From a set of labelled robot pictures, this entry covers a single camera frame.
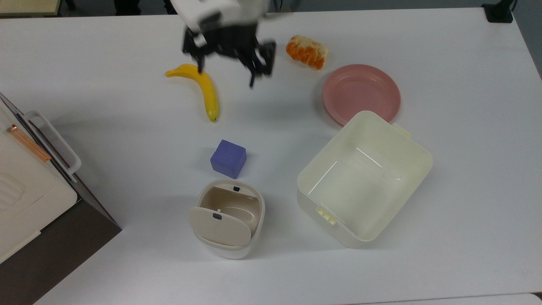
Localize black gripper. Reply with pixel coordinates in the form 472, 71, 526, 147
182, 21, 277, 88

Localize cream flip-lid trash can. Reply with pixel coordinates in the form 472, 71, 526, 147
188, 179, 266, 260

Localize yellow toy banana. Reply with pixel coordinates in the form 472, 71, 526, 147
165, 64, 219, 123

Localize peeled orange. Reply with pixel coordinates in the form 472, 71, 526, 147
285, 35, 329, 70

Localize purple foam cube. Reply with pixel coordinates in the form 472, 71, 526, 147
210, 139, 247, 180

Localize pink plastic plate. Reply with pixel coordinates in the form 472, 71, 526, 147
322, 64, 401, 127

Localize white plastic storage box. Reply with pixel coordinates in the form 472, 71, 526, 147
296, 111, 433, 249

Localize yellow wooden table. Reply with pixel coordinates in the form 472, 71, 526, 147
0, 0, 62, 17

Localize cream toy cabinet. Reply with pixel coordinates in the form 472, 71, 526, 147
0, 100, 79, 264

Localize white drawer handle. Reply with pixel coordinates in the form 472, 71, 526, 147
23, 111, 82, 183

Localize copper cabinet handle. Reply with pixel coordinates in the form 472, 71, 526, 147
5, 125, 52, 163

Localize white appliance with handle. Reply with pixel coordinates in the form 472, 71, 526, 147
0, 93, 122, 305

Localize black camera stand base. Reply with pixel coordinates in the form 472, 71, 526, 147
482, 0, 518, 24

